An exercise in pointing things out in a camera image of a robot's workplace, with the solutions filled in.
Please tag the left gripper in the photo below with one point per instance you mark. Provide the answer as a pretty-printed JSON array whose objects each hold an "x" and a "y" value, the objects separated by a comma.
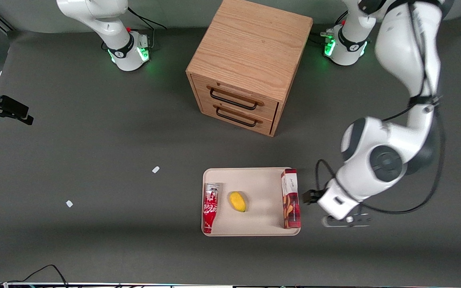
[{"x": 311, "y": 196}]

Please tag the red cookie box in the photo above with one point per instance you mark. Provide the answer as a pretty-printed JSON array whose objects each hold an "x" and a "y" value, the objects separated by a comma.
[{"x": 290, "y": 200}]

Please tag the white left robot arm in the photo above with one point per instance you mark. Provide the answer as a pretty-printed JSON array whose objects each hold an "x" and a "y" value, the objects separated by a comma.
[{"x": 410, "y": 48}]

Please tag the cream plastic tray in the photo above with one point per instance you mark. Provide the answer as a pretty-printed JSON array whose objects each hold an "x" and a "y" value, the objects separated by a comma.
[{"x": 262, "y": 200}]

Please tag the yellow lemon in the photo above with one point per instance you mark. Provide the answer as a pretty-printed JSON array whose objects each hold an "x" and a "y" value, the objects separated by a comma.
[{"x": 237, "y": 201}]

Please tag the red cola bottle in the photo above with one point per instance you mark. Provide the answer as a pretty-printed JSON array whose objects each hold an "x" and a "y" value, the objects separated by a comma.
[{"x": 210, "y": 206}]

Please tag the wooden drawer front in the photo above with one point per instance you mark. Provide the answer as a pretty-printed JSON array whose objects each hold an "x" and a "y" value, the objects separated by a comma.
[
  {"x": 234, "y": 94},
  {"x": 234, "y": 116}
]

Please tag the wooden two-drawer cabinet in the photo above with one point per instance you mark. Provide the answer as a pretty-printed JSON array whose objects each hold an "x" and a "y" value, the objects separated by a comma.
[{"x": 250, "y": 52}]

